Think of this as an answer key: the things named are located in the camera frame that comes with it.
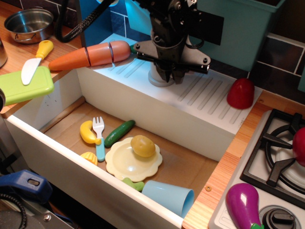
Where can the white fork blue handle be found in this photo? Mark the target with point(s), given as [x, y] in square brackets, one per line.
[98, 127]

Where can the grey toy faucet with lever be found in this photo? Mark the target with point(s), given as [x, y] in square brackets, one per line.
[156, 80]

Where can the light green toy piece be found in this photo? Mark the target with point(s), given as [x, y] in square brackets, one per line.
[136, 185]

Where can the green plastic cutting board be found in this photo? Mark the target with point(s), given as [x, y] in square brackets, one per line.
[15, 91]

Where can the green toy cucumber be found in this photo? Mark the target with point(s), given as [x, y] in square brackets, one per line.
[118, 133]

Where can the black stove burner grate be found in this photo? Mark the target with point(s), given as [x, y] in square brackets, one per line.
[271, 166]

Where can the blue clamp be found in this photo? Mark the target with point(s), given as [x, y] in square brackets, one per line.
[27, 185]

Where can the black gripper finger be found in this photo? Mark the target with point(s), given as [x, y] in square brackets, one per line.
[178, 74]
[164, 71]

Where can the red toy pepper half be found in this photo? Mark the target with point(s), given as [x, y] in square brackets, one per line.
[241, 94]

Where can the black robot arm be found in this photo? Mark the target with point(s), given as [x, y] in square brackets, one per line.
[182, 14]

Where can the steel toy pot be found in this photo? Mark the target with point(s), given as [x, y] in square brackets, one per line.
[30, 26]

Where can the red toy apple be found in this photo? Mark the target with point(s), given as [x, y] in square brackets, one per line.
[299, 146]

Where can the purple toy eggplant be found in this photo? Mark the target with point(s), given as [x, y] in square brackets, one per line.
[242, 202]

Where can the yellow toy potato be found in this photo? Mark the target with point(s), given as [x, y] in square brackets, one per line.
[143, 146]

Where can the white toy knife yellow handle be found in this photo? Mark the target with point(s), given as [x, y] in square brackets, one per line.
[30, 66]

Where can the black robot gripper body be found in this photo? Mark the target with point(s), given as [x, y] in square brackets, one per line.
[168, 47]

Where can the black stove knob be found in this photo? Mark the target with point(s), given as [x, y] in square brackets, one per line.
[277, 217]

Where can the light blue plastic cup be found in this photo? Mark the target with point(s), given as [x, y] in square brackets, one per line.
[178, 200]

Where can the light blue plastic bin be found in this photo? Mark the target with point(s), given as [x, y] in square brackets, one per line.
[234, 30]

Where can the yellow toy banana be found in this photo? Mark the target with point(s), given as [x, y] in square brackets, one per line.
[87, 134]

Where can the yellow toy corn piece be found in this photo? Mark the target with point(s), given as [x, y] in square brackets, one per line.
[91, 157]

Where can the white toy sink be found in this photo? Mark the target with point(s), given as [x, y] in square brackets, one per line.
[193, 129]

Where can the pale yellow toy plate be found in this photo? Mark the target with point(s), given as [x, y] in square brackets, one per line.
[123, 162]

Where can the orange wooden toy carrot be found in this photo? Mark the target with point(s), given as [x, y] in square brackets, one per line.
[95, 55]

